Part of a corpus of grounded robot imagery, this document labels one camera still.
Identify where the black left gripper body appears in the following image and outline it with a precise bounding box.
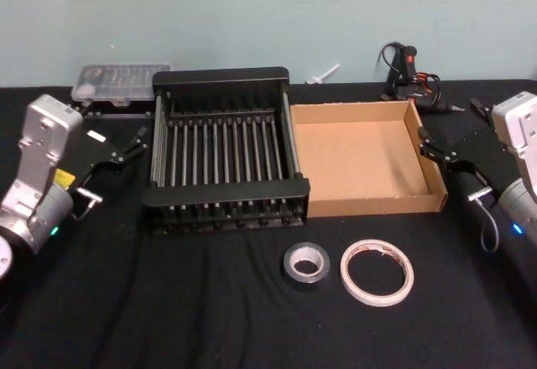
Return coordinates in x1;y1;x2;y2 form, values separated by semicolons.
53;117;128;196

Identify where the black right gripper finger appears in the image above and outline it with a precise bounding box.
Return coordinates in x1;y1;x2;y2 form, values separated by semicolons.
469;97;495;123
418;127;459;169

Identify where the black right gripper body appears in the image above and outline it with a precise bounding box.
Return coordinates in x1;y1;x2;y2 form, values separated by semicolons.
445;127;522;203

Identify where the roll of white tape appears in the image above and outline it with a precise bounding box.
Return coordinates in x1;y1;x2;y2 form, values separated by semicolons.
339;238;415;305

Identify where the roll of silver tape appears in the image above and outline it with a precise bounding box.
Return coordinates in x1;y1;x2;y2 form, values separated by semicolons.
283;242;331;293

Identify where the clear plastic case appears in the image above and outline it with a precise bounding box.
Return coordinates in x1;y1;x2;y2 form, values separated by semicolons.
70;62;174;117

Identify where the shallow brown cardboard tray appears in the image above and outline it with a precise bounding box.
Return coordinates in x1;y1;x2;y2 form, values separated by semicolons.
289;99;450;219

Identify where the black rack with steel bars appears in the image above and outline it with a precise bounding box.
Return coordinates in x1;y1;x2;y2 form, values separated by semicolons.
141;65;310;236

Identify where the small white three-armed plastic piece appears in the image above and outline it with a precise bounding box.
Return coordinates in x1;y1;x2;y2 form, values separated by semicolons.
305;63;341;86

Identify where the black table cloth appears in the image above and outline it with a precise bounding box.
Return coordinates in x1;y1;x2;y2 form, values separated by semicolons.
0;78;537;369

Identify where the left gripper cable silver plug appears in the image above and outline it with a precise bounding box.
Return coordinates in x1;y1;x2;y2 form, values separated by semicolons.
70;187;105;221

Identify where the gripper cable silver plug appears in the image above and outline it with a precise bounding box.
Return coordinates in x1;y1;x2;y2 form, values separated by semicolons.
467;187;501;254
70;187;105;221

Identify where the black corded tool red switch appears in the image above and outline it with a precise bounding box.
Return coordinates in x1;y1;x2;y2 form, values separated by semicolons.
376;41;467;116

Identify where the right gripper cable silver plug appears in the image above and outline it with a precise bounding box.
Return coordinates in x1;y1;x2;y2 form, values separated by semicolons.
467;187;501;254

